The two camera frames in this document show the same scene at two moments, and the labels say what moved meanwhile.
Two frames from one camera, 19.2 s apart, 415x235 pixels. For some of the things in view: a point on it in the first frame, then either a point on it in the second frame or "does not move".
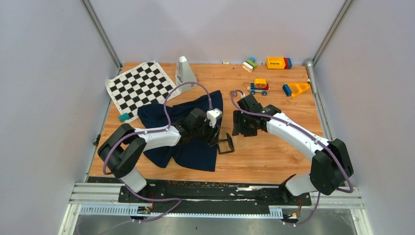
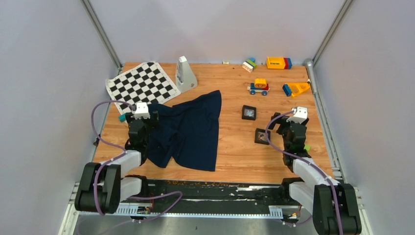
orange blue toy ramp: [292, 89] does not move
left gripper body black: [205, 131] → [147, 124]
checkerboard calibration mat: [146, 83] does not move
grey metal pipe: [309, 63] does not move
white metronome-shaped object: [184, 74] does not move
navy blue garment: [193, 152] does not move
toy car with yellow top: [259, 85] does not move
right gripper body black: [243, 125] → [282, 129]
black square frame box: [230, 142] → [261, 136]
